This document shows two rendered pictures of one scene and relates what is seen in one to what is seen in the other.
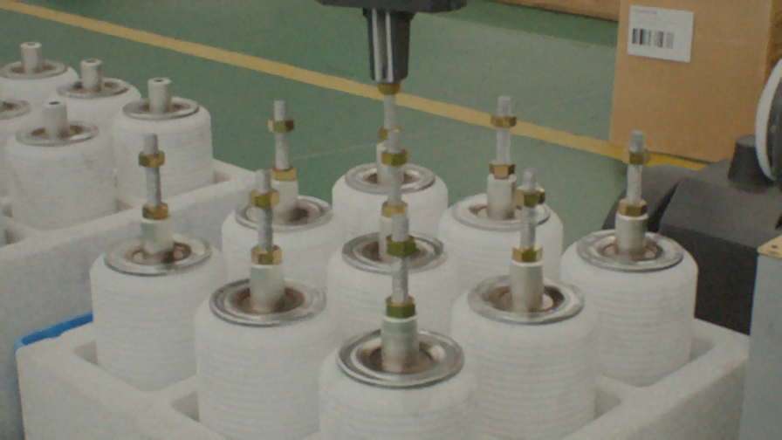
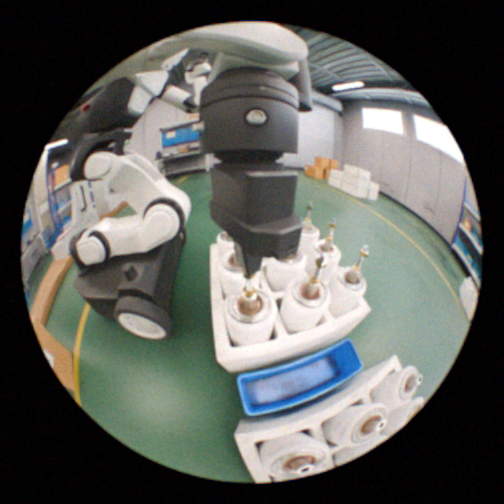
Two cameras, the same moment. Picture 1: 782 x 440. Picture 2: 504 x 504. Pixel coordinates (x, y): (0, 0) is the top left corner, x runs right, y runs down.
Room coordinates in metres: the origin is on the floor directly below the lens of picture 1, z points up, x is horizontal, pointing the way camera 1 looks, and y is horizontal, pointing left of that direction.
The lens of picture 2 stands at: (1.13, 0.09, 0.47)
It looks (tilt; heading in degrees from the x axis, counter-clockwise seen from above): 37 degrees down; 214
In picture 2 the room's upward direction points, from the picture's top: straight up
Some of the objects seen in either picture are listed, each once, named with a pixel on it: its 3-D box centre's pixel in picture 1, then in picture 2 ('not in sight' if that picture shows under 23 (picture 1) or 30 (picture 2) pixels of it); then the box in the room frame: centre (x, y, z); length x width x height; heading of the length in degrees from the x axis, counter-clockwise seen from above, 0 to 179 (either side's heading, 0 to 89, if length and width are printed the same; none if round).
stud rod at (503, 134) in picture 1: (503, 146); not in sight; (0.93, -0.08, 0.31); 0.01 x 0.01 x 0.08
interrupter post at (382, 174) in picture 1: (389, 164); (249, 300); (1.01, 0.00, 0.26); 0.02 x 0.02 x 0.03
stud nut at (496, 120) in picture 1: (504, 120); not in sight; (0.93, -0.08, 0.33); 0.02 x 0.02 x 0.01; 79
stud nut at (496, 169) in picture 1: (502, 168); not in sight; (0.93, -0.08, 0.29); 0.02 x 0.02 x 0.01; 79
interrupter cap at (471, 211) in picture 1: (500, 213); (238, 261); (0.93, -0.08, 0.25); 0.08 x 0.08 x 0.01
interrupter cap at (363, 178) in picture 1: (389, 179); (249, 304); (1.01, 0.00, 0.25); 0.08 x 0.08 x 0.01
